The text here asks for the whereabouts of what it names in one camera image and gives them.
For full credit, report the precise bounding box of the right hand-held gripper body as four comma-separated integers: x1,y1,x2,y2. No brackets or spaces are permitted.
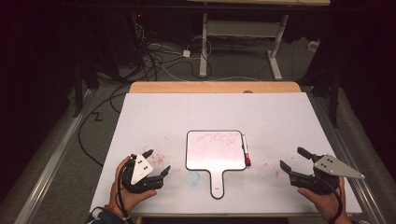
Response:
288,153,366,196

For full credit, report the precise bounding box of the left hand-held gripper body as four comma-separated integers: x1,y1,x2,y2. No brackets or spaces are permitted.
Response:
120,152,165,194

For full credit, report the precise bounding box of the white marker with red cap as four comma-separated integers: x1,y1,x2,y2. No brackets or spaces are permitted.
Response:
241,133,252,167

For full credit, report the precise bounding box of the white paddle whiteboard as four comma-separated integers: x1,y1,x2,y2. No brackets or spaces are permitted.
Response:
185,130,248,200

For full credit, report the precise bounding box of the person's right hand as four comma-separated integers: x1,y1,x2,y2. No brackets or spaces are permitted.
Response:
297,175,353,224

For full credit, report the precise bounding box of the person's left hand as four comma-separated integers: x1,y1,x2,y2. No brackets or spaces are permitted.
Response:
108,156,158,217

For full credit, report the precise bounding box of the black metal stand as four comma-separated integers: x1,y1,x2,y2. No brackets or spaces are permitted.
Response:
72,62,86,119
329,71,343,129

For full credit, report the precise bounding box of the large white board sheet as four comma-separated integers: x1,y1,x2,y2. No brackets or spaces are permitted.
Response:
89,92,363,216

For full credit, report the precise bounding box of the wooden table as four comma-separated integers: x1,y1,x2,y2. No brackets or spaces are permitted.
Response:
128,81,353,218

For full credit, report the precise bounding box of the right hand-held gripper black cable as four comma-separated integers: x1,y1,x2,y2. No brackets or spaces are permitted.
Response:
323,177,344,224

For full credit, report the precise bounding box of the hand-held gripper black cable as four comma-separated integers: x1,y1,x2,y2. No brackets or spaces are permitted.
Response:
323,177,344,224
115,162,134,224

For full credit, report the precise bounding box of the left hand-held gripper black cable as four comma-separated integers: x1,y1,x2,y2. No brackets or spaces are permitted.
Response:
115,162,134,224

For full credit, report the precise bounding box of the grey metal floor rail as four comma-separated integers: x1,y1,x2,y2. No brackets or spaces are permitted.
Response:
13,89,95,224
307,92,387,224

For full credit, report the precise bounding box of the long black floor cable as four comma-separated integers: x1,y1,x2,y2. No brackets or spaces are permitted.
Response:
78,83,130,168

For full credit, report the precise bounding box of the bundle of black cables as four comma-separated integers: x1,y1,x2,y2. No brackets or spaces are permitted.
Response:
132,22,214,82

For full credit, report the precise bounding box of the white metal desk frame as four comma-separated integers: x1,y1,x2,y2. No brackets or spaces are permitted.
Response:
186,0,331,81

